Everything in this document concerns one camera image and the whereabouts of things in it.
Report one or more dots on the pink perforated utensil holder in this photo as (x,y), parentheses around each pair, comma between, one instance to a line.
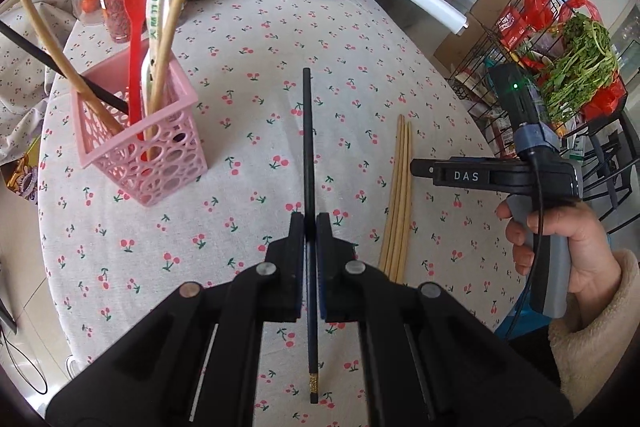
(165,167)

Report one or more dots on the wooden chopstick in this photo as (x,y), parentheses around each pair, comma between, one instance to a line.
(393,182)
(404,182)
(399,182)
(49,41)
(180,2)
(409,182)

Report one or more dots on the cherry print tablecloth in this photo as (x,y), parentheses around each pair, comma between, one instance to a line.
(250,107)

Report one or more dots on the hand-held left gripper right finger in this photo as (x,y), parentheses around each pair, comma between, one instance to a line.
(325,257)

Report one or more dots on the brown cardboard box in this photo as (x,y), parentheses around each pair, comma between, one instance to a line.
(495,2)

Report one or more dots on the beige floral cloth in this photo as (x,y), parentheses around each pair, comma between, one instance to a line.
(20,97)

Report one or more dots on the bunch of green vegetables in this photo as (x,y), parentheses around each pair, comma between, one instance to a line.
(580,62)

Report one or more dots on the person's right hand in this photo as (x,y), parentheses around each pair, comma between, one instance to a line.
(590,247)

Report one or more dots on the colourful snack packet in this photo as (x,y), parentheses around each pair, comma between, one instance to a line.
(22,179)

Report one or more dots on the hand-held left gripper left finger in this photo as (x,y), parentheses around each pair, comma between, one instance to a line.
(298,257)

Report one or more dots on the black chopstick with gold band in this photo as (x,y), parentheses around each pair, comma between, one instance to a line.
(309,147)
(30,44)

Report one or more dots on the blue plastic stool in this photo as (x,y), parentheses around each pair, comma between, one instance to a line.
(525,324)

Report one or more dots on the red plastic bag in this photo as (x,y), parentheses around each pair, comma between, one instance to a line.
(515,27)
(605,99)

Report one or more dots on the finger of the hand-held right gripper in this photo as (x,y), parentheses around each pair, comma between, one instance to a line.
(450,174)

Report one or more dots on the person's right forearm cream sleeve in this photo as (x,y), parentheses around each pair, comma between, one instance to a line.
(600,332)

